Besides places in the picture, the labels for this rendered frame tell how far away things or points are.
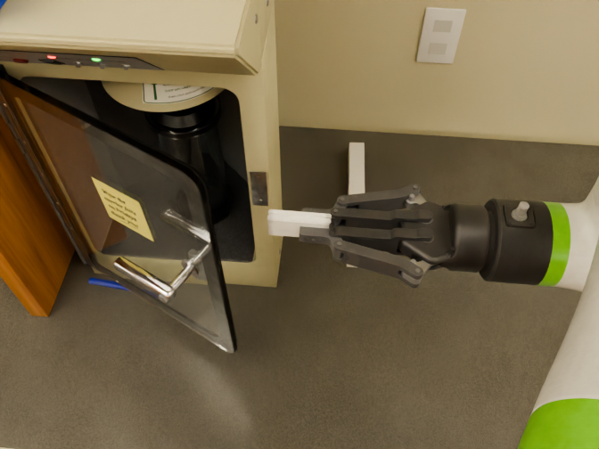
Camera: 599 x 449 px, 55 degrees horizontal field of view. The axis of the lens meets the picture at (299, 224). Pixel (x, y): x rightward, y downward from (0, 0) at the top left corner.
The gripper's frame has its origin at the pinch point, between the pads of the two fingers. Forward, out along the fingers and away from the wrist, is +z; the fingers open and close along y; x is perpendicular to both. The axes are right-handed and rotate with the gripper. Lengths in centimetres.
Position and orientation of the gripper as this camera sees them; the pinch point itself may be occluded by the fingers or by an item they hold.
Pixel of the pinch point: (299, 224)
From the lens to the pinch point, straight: 64.2
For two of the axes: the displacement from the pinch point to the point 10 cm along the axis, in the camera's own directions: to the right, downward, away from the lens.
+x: 0.0, 6.0, 8.0
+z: -10.0, -0.8, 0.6
